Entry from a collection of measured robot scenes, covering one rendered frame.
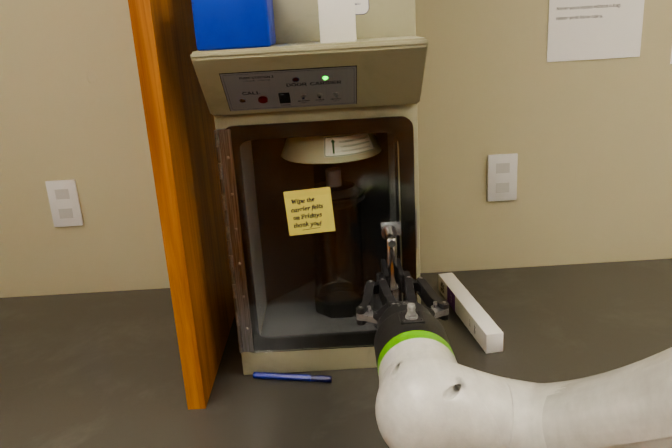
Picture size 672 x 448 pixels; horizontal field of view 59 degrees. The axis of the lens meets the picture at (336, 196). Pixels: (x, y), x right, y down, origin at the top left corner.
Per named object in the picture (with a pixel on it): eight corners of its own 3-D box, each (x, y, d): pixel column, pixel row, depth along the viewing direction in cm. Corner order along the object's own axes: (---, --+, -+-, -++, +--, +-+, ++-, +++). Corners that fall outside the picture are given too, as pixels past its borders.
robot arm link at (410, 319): (378, 406, 72) (455, 402, 72) (375, 319, 69) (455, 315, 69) (375, 378, 78) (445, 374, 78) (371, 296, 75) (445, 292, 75)
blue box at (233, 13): (210, 48, 90) (203, -15, 88) (276, 44, 90) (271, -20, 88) (196, 51, 80) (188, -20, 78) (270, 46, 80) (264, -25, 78)
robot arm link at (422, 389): (399, 384, 55) (366, 479, 58) (526, 414, 56) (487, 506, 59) (385, 313, 69) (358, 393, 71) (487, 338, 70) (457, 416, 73)
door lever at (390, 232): (398, 277, 101) (382, 278, 101) (396, 224, 98) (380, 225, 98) (401, 291, 96) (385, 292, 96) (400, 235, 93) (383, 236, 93)
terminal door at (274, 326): (244, 351, 105) (219, 126, 94) (417, 341, 105) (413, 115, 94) (244, 353, 104) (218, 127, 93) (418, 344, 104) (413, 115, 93)
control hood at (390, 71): (212, 113, 94) (204, 48, 91) (418, 101, 94) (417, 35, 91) (196, 126, 83) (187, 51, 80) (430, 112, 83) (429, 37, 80)
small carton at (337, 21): (320, 42, 88) (318, -1, 86) (355, 40, 88) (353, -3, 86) (320, 43, 83) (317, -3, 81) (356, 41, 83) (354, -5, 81)
